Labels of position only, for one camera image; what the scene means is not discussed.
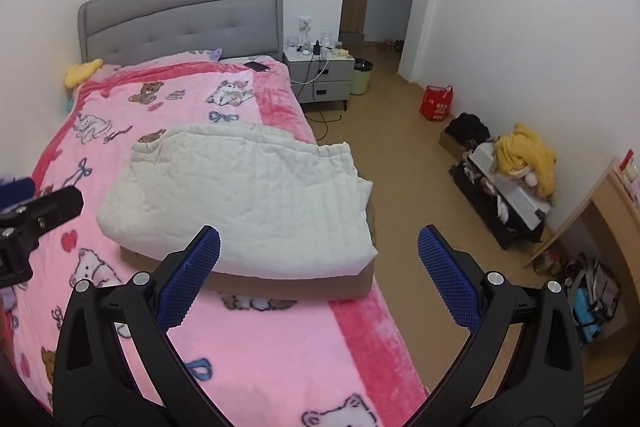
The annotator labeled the pink cartoon blanket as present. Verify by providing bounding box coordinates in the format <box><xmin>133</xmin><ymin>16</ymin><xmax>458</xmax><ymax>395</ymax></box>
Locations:
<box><xmin>8</xmin><ymin>52</ymin><xmax>426</xmax><ymax>426</ymax></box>

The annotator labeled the yellow plush toy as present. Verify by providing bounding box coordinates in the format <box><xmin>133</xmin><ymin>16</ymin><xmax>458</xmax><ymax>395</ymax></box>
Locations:
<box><xmin>64</xmin><ymin>58</ymin><xmax>104</xmax><ymax>90</ymax></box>

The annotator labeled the yellow garment on shelf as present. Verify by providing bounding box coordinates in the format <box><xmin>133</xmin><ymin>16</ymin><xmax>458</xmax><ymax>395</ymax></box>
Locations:
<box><xmin>494</xmin><ymin>122</ymin><xmax>556</xmax><ymax>198</ymax></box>

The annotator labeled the black phone on bed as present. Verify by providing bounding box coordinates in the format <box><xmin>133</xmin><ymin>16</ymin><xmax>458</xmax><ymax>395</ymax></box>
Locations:
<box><xmin>244</xmin><ymin>61</ymin><xmax>270</xmax><ymax>72</ymax></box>

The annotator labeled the grey bedside table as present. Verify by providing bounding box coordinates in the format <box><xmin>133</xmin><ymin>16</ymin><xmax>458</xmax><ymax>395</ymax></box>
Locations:
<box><xmin>283</xmin><ymin>49</ymin><xmax>355</xmax><ymax>109</ymax></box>

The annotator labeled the white quilted hooded jacket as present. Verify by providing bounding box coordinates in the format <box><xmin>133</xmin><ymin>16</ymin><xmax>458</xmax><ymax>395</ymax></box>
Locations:
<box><xmin>96</xmin><ymin>121</ymin><xmax>378</xmax><ymax>281</ymax></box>

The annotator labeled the grey upholstered headboard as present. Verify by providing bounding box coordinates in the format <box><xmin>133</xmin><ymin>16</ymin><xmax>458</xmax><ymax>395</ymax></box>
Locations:
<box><xmin>77</xmin><ymin>0</ymin><xmax>284</xmax><ymax>66</ymax></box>

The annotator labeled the green waste bin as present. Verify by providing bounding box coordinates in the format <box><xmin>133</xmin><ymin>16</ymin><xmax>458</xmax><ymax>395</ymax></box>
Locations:
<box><xmin>350</xmin><ymin>57</ymin><xmax>373</xmax><ymax>95</ymax></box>

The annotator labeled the red shopping bag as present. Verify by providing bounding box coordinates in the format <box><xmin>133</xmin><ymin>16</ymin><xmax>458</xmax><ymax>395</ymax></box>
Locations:
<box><xmin>420</xmin><ymin>86</ymin><xmax>454</xmax><ymax>121</ymax></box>

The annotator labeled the wooden desk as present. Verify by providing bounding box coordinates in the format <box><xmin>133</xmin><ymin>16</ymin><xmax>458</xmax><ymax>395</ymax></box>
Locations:
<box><xmin>524</xmin><ymin>160</ymin><xmax>639</xmax><ymax>303</ymax></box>

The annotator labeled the teal plush toy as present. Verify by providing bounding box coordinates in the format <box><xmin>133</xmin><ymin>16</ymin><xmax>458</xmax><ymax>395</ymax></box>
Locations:
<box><xmin>64</xmin><ymin>98</ymin><xmax>74</xmax><ymax>113</ymax></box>

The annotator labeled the brown folded down jacket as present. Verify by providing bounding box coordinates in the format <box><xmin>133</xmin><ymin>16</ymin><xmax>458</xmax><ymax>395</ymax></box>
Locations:
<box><xmin>118</xmin><ymin>200</ymin><xmax>378</xmax><ymax>303</ymax></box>

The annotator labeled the black low shelf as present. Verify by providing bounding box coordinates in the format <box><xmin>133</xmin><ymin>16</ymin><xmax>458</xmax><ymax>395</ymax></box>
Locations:
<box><xmin>449</xmin><ymin>157</ymin><xmax>551</xmax><ymax>249</ymax></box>

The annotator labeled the backpack on floor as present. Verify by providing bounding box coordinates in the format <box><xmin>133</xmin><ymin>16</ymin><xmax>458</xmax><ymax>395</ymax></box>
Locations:
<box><xmin>561</xmin><ymin>254</ymin><xmax>622</xmax><ymax>346</ymax></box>

